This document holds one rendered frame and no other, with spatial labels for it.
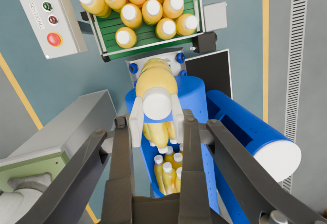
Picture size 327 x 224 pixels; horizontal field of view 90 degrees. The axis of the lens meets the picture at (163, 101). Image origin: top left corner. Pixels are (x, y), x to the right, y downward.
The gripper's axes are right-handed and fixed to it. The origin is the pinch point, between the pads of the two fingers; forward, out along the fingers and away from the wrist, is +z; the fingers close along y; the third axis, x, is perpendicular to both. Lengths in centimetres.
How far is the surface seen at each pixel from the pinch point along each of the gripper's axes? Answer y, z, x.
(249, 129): 50, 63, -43
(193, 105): 10.0, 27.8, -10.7
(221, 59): 60, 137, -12
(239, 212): 48, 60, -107
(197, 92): 11.7, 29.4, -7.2
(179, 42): 11, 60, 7
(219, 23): 30, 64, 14
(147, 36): -3, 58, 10
